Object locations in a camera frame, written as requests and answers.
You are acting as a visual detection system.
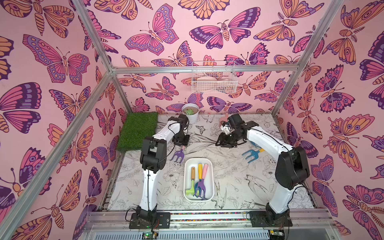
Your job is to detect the purple fork pink handle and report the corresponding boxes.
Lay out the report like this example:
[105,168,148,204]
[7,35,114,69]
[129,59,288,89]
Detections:
[171,146,186,165]

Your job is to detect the blue fork yellow handle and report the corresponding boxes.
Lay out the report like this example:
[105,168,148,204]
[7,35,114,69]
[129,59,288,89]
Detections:
[194,164,203,198]

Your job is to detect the white plastic storage box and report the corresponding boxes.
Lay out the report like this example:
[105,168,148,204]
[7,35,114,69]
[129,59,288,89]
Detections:
[184,158,215,202]

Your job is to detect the purple rake pink handle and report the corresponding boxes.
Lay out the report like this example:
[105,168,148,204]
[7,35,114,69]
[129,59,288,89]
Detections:
[198,164,209,200]

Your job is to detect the green rake wooden handle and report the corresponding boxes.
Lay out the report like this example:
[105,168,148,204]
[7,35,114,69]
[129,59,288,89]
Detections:
[186,167,196,196]

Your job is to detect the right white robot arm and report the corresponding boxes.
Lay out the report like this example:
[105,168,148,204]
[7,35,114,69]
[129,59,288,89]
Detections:
[216,119,310,227]

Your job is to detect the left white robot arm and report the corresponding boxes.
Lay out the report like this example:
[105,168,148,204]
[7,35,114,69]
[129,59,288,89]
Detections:
[129,114,190,229]

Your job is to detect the green succulent plant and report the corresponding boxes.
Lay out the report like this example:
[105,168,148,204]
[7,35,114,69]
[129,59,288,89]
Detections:
[184,109,195,115]

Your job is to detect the white plant pot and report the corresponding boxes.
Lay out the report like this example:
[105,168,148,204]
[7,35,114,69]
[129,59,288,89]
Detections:
[182,104,199,124]

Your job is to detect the green artificial grass mat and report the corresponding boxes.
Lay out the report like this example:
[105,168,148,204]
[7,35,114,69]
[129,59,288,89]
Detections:
[117,112,158,152]

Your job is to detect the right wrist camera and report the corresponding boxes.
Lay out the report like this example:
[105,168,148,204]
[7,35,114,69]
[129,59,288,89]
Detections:
[228,114,245,130]

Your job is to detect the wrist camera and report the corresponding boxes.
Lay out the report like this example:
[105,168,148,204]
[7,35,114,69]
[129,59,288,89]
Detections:
[168,114,190,130]
[228,114,245,130]

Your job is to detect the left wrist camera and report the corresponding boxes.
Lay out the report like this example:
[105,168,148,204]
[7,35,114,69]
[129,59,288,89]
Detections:
[168,114,190,130]

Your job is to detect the blue shovel yellow handle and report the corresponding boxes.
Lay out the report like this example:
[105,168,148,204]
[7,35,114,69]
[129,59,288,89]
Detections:
[251,141,261,149]

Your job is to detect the blue rake yellow handle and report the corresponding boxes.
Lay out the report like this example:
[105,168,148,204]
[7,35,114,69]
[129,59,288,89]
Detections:
[242,149,265,164]

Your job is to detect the white wire wall basket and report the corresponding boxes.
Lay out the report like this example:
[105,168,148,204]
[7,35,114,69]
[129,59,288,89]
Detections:
[191,61,238,94]

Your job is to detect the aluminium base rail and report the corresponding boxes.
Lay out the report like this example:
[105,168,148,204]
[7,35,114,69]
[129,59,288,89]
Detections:
[80,209,342,240]

